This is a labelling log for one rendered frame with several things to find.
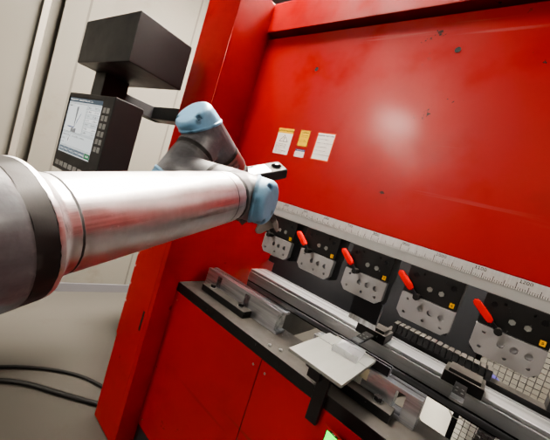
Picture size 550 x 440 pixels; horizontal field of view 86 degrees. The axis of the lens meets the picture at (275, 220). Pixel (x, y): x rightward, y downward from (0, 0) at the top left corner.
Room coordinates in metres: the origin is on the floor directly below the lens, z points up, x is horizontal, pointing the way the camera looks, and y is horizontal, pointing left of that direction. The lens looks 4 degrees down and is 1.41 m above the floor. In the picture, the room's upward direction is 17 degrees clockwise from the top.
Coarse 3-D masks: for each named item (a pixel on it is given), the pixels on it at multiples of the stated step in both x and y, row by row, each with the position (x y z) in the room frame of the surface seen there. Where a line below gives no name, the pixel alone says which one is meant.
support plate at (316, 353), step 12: (324, 336) 1.00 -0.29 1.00; (300, 348) 0.86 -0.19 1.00; (312, 348) 0.88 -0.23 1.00; (324, 348) 0.91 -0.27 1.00; (312, 360) 0.81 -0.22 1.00; (324, 360) 0.84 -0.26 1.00; (336, 360) 0.86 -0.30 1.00; (348, 360) 0.88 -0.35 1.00; (360, 360) 0.91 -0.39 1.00; (372, 360) 0.93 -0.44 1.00; (324, 372) 0.77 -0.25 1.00; (336, 372) 0.79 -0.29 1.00; (348, 372) 0.81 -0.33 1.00; (360, 372) 0.83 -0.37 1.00; (336, 384) 0.74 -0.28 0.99
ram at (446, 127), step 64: (320, 64) 1.28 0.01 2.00; (384, 64) 1.10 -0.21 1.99; (448, 64) 0.97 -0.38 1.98; (512, 64) 0.87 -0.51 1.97; (256, 128) 1.44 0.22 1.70; (320, 128) 1.22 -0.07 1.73; (384, 128) 1.06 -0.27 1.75; (448, 128) 0.93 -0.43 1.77; (512, 128) 0.84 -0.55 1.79; (320, 192) 1.16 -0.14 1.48; (384, 192) 1.01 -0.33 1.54; (448, 192) 0.90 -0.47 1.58; (512, 192) 0.81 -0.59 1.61; (512, 256) 0.78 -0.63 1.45
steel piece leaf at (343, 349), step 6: (342, 342) 0.99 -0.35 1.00; (336, 348) 0.91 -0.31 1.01; (342, 348) 0.90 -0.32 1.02; (348, 348) 0.96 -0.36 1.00; (354, 348) 0.97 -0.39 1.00; (342, 354) 0.89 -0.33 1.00; (348, 354) 0.89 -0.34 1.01; (354, 354) 0.93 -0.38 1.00; (360, 354) 0.94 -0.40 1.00; (354, 360) 0.88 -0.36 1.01
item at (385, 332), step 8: (360, 328) 1.18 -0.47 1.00; (368, 328) 1.16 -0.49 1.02; (376, 328) 1.15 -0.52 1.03; (384, 328) 1.17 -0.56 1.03; (360, 336) 1.09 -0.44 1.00; (368, 336) 1.12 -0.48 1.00; (376, 336) 1.14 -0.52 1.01; (384, 336) 1.12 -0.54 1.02; (360, 344) 1.03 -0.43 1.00; (384, 344) 1.13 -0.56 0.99
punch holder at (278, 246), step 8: (280, 224) 1.24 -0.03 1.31; (288, 224) 1.22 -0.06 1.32; (296, 224) 1.20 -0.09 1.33; (272, 232) 1.26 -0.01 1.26; (280, 232) 1.24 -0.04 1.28; (288, 232) 1.21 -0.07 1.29; (296, 232) 1.20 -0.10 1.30; (304, 232) 1.24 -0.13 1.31; (264, 240) 1.28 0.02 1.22; (272, 240) 1.25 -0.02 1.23; (280, 240) 1.23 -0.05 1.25; (288, 240) 1.21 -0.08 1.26; (296, 240) 1.21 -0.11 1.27; (264, 248) 1.27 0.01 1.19; (272, 248) 1.24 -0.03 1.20; (280, 248) 1.22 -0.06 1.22; (288, 248) 1.19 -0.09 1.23; (296, 248) 1.23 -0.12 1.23; (280, 256) 1.21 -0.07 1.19; (288, 256) 1.20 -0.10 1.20; (296, 256) 1.25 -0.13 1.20
